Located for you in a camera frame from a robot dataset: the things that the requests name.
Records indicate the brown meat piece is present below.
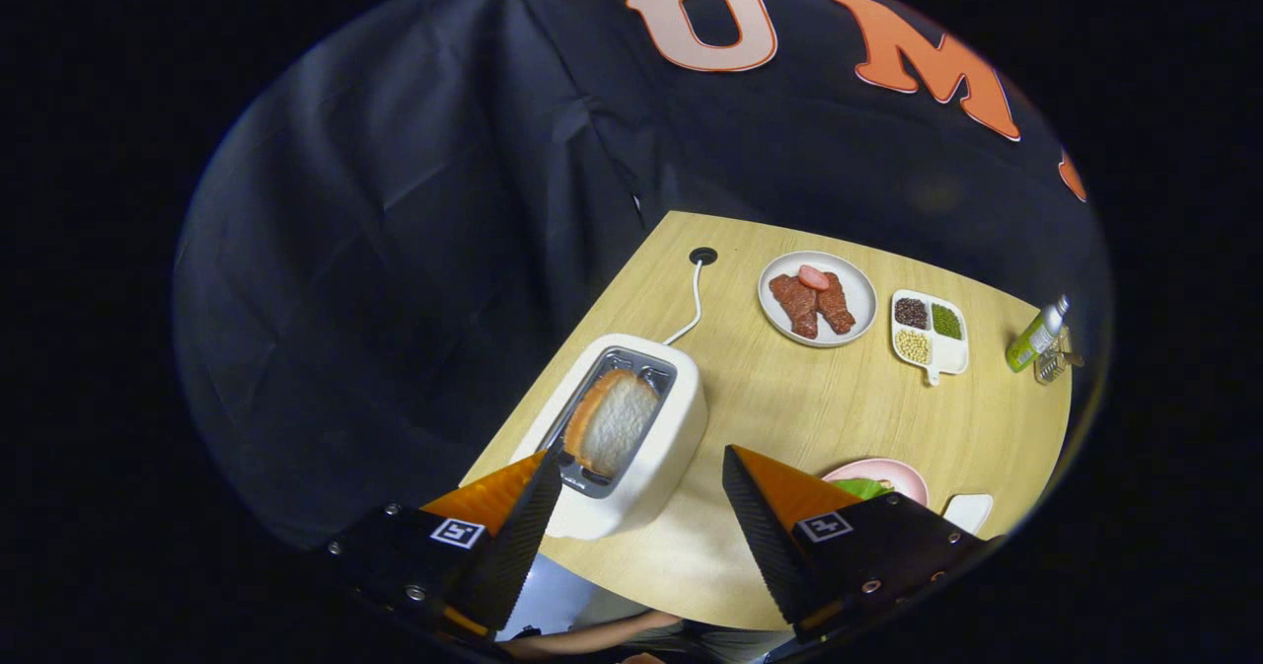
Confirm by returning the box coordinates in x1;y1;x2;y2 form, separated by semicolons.
816;271;857;336
769;273;821;340

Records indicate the white toaster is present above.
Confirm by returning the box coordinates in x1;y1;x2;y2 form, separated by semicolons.
508;333;709;542

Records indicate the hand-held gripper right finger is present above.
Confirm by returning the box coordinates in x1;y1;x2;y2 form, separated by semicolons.
721;444;991;643

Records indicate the black backdrop cloth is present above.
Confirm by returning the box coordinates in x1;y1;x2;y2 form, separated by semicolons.
173;0;1111;566

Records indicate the white divided dish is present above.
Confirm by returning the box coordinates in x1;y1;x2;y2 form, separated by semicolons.
890;289;971;388

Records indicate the metal wire holder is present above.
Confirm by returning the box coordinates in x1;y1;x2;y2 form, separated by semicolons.
1033;327;1084;386

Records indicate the white round plate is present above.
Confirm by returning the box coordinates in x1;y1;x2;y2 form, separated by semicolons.
758;251;878;349

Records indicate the green drink bottle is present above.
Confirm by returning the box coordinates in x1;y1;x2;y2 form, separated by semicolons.
1005;295;1072;374

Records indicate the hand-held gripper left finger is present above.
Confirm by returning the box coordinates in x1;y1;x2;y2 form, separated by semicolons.
324;449;563;642

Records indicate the white toaster cable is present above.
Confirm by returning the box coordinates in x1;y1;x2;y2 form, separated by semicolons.
661;259;706;347

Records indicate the pink round plate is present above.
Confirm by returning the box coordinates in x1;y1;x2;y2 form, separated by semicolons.
821;458;930;509

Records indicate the toasted bread slice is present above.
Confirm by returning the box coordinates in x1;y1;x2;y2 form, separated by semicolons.
563;369;661;479

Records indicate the white rounded square plate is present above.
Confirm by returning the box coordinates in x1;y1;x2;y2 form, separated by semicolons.
942;493;995;537

